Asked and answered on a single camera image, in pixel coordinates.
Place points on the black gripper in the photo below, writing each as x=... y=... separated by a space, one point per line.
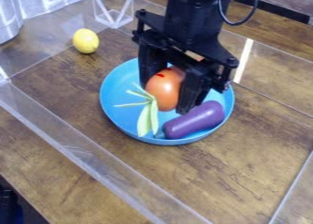
x=182 y=38

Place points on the clear acrylic corner bracket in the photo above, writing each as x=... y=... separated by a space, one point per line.
x=110 y=17

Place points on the yellow toy lemon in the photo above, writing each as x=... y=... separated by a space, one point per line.
x=86 y=41

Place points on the grey white curtain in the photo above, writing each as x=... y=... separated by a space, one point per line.
x=15 y=11

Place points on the blue round tray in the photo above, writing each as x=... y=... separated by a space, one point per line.
x=119 y=81

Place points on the orange toy carrot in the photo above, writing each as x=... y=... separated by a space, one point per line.
x=159 y=98

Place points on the clear acrylic enclosure wall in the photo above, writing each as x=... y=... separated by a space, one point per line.
x=86 y=174

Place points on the purple toy eggplant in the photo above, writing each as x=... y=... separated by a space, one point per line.
x=201 y=118

